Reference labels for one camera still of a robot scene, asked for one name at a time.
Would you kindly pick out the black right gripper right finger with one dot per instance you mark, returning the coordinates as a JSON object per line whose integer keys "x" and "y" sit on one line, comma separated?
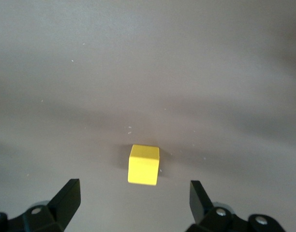
{"x": 200, "y": 205}

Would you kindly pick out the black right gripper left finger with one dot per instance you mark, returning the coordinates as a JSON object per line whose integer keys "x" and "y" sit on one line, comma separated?
{"x": 65, "y": 203}

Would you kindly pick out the yellow cube block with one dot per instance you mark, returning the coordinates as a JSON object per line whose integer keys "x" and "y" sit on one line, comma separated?
{"x": 143, "y": 166}

